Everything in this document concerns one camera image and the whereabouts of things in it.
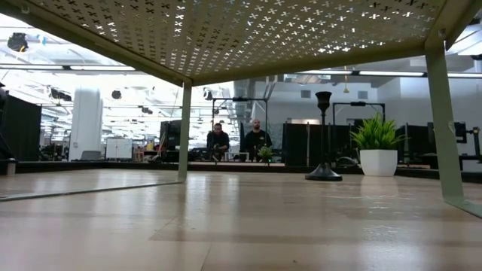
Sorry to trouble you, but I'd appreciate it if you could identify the person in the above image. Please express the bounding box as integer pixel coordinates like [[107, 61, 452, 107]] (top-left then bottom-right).
[[244, 118, 273, 162], [206, 123, 231, 162]]

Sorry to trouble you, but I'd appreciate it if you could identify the small green potted plant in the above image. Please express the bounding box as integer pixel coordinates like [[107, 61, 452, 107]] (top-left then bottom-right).
[[257, 145, 275, 166]]

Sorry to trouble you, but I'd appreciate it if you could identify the black partition screen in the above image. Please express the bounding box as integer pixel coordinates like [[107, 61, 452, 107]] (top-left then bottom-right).
[[282, 123, 355, 167]]

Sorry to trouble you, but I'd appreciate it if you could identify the green perforated metal shelf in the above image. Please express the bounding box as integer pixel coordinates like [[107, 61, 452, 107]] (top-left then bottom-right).
[[0, 0, 482, 220]]

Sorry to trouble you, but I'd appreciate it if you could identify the white board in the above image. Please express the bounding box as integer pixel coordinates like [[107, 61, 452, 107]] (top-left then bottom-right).
[[105, 137, 134, 160]]

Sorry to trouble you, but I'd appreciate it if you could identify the green plant in white pot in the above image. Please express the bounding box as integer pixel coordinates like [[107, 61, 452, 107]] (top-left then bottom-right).
[[349, 111, 410, 178]]

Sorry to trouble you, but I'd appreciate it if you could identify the white round pillar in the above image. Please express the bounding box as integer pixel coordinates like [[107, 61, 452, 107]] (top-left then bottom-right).
[[69, 87, 104, 162]]

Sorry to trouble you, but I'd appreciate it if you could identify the ceiling light strip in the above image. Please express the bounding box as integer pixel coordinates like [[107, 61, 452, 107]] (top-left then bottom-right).
[[0, 64, 137, 72], [296, 69, 482, 79]]

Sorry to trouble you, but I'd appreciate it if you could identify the black curtain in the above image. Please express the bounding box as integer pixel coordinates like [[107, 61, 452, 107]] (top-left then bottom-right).
[[0, 93, 43, 163]]

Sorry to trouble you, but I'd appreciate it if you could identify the black camera gantry frame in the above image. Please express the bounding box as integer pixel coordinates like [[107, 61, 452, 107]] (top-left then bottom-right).
[[331, 101, 386, 127], [211, 96, 269, 127]]

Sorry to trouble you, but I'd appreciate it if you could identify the black aluminium table frame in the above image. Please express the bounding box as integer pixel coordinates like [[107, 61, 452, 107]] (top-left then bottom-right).
[[14, 160, 482, 184]]

